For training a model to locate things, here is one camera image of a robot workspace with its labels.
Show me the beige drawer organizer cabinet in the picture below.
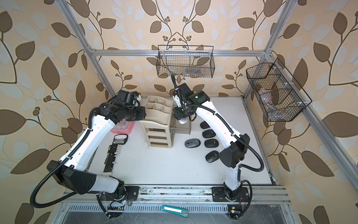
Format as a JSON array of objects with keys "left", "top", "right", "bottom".
[{"left": 139, "top": 96, "right": 174, "bottom": 148}]

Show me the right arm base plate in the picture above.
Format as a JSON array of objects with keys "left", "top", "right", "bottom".
[{"left": 211, "top": 185, "right": 249, "bottom": 203}]

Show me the white computer mouse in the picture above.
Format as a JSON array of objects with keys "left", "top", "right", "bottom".
[{"left": 179, "top": 117, "right": 189, "bottom": 124}]

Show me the black wire basket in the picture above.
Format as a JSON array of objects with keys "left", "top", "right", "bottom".
[
  {"left": 246, "top": 58, "right": 312, "bottom": 122},
  {"left": 155, "top": 44, "right": 215, "bottom": 78}
]

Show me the back black wire basket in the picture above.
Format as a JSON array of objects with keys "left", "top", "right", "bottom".
[{"left": 155, "top": 44, "right": 215, "bottom": 78}]

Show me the aluminium front rail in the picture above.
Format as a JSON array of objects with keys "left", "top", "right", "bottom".
[{"left": 60, "top": 184, "right": 291, "bottom": 204}]

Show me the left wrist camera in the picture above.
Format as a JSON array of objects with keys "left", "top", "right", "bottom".
[{"left": 113, "top": 90, "right": 141, "bottom": 107}]

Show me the right black wire basket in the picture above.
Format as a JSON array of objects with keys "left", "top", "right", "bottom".
[{"left": 246, "top": 58, "right": 312, "bottom": 122}]

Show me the black computer mouse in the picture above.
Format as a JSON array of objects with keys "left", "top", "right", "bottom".
[
  {"left": 205, "top": 150, "right": 219, "bottom": 163},
  {"left": 204, "top": 138, "right": 219, "bottom": 148},
  {"left": 200, "top": 121, "right": 210, "bottom": 129},
  {"left": 202, "top": 129, "right": 216, "bottom": 139}
]

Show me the pink clear plastic case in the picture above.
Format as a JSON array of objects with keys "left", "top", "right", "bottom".
[{"left": 111, "top": 120, "right": 135, "bottom": 135}]

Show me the teal utility knife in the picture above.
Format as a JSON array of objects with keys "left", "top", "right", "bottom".
[{"left": 161, "top": 205, "right": 189, "bottom": 218}]

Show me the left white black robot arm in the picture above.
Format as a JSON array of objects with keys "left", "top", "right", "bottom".
[{"left": 30, "top": 91, "right": 146, "bottom": 208}]

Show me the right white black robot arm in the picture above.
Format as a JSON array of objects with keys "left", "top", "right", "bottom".
[{"left": 171, "top": 74, "right": 264, "bottom": 202}]

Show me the grey computer mouse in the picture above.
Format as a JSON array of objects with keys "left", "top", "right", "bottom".
[{"left": 185, "top": 139, "right": 201, "bottom": 148}]

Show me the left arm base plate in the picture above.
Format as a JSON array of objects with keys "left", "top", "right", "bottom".
[{"left": 99, "top": 186, "right": 140, "bottom": 201}]

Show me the black tool strip on table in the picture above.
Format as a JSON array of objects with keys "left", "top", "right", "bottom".
[{"left": 103, "top": 134, "right": 128, "bottom": 175}]

